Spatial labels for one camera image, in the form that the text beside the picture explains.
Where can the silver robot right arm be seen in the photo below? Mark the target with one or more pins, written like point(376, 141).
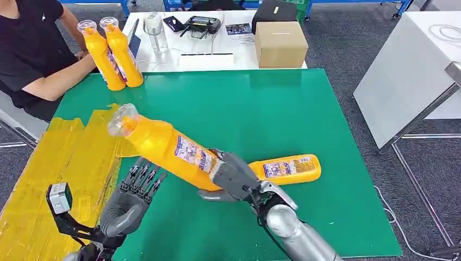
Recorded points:
point(295, 230)

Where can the green crate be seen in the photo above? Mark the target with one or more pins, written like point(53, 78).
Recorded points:
point(301, 8)

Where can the person's left hand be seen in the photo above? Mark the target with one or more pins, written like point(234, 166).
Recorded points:
point(82, 54)

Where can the printed booklet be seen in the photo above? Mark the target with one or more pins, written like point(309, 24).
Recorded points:
point(238, 28)

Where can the black phone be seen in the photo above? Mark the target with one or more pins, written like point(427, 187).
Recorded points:
point(174, 23)

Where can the green mat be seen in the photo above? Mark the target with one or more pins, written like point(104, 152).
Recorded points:
point(252, 119)

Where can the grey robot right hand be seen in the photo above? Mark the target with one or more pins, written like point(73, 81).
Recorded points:
point(236, 176)

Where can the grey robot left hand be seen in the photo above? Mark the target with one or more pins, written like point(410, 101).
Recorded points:
point(124, 210)

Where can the clear plastic water bottle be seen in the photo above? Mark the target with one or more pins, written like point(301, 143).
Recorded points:
point(155, 32)

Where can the brown cardboard box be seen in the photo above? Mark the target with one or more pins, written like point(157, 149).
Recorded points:
point(281, 45)

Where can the orange drink bottle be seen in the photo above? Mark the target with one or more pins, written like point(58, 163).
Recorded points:
point(288, 169)
point(124, 54)
point(158, 147)
point(102, 61)

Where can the person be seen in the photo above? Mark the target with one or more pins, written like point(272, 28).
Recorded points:
point(25, 47)

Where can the grey side table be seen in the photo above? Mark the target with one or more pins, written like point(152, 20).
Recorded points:
point(401, 81)

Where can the white flat box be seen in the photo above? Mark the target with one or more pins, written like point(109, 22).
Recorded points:
point(205, 61)

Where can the blue cart frame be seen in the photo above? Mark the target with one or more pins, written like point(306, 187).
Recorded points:
point(174, 3)
point(360, 1)

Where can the yellow sheet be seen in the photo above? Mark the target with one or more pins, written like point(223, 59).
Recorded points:
point(54, 180)

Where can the black handheld controller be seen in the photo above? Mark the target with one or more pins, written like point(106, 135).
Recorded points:
point(201, 23)

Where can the black box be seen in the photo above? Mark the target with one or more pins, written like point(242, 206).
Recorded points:
point(273, 15)

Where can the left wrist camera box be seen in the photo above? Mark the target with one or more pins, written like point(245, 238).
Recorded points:
point(59, 198)

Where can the white table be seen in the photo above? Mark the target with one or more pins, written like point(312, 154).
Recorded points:
point(223, 47)

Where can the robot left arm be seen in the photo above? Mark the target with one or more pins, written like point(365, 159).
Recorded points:
point(97, 248)

